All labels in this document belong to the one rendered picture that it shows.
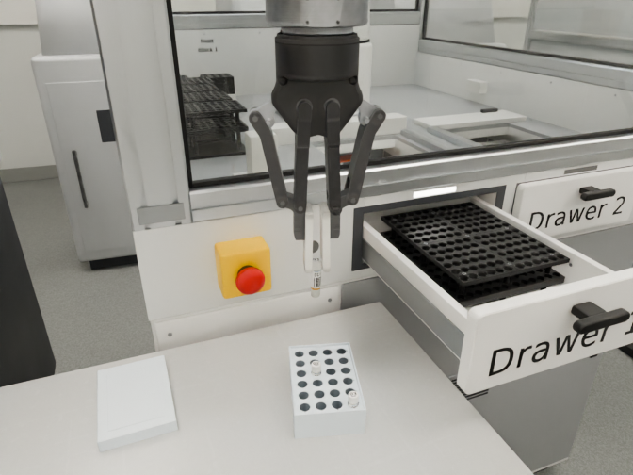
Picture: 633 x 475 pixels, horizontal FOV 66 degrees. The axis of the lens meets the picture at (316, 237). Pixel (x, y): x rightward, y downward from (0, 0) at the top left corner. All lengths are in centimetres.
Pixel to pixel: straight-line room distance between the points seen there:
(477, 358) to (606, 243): 66
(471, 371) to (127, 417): 40
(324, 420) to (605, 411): 145
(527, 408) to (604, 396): 70
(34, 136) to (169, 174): 345
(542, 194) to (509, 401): 53
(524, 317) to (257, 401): 34
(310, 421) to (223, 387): 14
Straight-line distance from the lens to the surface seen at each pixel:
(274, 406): 66
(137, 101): 65
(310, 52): 43
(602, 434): 187
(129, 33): 64
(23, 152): 415
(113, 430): 65
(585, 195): 99
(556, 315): 63
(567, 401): 145
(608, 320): 63
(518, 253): 75
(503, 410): 129
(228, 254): 68
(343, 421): 61
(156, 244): 71
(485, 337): 57
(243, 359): 73
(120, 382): 71
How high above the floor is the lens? 123
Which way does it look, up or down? 26 degrees down
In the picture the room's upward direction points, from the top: straight up
